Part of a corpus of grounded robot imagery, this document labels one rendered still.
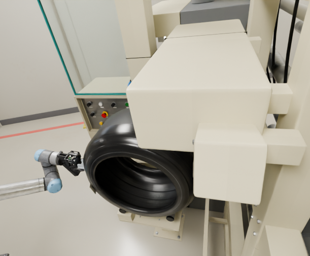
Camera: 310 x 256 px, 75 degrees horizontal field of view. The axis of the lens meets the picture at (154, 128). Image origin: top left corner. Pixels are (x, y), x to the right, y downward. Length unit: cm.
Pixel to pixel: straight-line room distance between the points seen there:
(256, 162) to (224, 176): 5
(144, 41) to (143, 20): 9
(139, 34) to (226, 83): 70
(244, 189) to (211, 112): 14
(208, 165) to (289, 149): 16
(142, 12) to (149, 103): 65
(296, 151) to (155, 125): 25
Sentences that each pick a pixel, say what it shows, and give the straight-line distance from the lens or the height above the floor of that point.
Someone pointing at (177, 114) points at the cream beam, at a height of 173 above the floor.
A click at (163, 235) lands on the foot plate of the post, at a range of 215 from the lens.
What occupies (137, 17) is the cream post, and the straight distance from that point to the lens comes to 99.
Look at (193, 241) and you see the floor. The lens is 213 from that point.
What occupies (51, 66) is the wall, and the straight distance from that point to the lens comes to 420.
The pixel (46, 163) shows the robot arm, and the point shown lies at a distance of 134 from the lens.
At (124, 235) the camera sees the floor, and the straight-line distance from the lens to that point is 224.
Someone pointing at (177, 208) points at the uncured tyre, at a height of 106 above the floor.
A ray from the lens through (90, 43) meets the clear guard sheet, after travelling 157.
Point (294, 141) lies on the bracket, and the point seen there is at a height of 169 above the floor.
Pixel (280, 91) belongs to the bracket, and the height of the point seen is 173.
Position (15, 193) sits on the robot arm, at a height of 118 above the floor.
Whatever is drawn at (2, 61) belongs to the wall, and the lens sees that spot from 448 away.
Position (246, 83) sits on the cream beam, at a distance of 36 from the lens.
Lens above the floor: 193
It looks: 35 degrees down
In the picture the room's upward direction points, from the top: 9 degrees counter-clockwise
